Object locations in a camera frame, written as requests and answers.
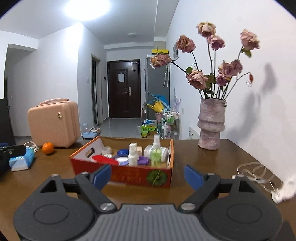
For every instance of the red cardboard box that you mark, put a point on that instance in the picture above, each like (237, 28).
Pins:
(142, 175)

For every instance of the purple ridged lid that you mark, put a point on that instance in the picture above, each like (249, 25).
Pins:
(144, 161)

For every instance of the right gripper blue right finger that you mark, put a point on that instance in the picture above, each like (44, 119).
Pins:
(205, 188)

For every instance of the red white lint brush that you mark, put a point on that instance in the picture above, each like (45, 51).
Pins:
(104, 159)

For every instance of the pink textured vase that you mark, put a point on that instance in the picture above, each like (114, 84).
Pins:
(211, 121)

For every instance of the large white pill bottle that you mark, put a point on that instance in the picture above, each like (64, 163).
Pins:
(165, 153)

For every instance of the beige square jar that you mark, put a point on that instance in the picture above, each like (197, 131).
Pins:
(139, 151)

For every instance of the lavender round tin lid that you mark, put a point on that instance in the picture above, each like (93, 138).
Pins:
(122, 161)

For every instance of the black paper shopping bag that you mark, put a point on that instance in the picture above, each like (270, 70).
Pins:
(6, 132)

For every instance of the grey refrigerator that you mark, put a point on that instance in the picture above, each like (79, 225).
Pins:
(156, 82)

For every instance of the pink hard suitcase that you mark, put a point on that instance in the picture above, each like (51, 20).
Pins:
(55, 121)

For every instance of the metal storage cart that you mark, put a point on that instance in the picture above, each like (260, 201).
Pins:
(170, 125)

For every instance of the dark brown entrance door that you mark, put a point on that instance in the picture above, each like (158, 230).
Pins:
(124, 97)

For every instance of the yellow watering can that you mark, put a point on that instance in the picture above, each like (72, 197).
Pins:
(156, 106)

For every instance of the yellow box on refrigerator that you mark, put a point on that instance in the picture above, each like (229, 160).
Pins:
(160, 51)

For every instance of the dried pink roses bouquet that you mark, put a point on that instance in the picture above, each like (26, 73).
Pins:
(219, 83)

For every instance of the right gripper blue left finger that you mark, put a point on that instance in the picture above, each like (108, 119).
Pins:
(90, 186)

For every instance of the green spray bottle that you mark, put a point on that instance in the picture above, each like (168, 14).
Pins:
(156, 153)

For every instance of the white spray bottle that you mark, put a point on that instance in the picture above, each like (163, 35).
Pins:
(132, 155)

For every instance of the crumpled white tissue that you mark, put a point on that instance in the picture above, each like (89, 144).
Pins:
(286, 192)

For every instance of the blue ridged lid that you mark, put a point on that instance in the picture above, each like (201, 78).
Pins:
(123, 152)

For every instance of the orange fruit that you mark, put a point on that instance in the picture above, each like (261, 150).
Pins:
(48, 148)

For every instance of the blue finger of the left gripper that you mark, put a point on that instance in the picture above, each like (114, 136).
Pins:
(13, 151)

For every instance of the blue tissue pack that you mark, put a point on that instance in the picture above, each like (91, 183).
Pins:
(22, 162)

